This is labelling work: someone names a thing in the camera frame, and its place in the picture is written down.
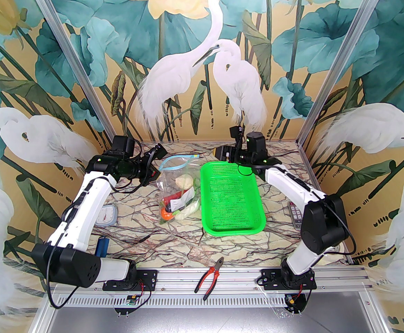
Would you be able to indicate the vented metal panel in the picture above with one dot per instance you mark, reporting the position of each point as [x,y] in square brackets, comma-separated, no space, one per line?
[205,319]

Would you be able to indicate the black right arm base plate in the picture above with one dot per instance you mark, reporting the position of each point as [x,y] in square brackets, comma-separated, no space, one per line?
[271,278]

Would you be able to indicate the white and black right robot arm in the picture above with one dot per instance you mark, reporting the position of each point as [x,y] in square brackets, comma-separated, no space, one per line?
[292,186]

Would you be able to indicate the yellow power connector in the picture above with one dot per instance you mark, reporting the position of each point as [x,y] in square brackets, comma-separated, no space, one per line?
[291,300]

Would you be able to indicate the clear zip-top bag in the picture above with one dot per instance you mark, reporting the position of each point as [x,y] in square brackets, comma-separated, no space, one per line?
[174,172]

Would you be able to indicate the red toy chili pepper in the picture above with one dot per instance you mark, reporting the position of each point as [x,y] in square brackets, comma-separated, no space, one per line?
[174,197]

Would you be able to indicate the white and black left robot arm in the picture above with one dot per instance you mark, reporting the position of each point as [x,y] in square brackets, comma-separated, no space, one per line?
[84,206]

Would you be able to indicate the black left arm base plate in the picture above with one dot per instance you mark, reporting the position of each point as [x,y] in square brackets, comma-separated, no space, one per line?
[146,278]

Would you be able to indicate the aluminium frame post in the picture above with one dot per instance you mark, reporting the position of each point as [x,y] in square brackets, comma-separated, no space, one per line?
[344,57]
[73,57]

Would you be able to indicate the green plastic mesh basket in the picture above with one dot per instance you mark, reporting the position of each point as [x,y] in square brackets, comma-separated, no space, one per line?
[233,199]

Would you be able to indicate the white and blue kitchen timer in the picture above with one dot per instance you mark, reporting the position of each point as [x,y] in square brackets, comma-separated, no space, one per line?
[107,215]

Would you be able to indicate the small green circuit board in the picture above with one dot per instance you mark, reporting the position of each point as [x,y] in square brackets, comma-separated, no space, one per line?
[131,300]

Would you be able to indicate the cream toy cauliflower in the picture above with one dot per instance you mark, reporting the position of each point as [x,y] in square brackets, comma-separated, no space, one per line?
[184,181]

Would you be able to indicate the aluminium frame rail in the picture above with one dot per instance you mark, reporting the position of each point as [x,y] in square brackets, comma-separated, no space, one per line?
[188,276]

